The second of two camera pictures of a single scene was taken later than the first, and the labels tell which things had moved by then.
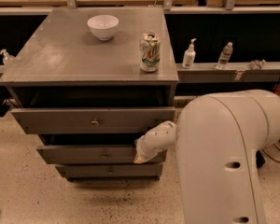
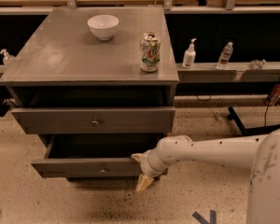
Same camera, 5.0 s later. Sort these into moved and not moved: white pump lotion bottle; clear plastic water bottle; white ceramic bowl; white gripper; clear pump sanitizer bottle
Moved: white gripper
Not moved: clear plastic water bottle; white pump lotion bottle; white ceramic bowl; clear pump sanitizer bottle
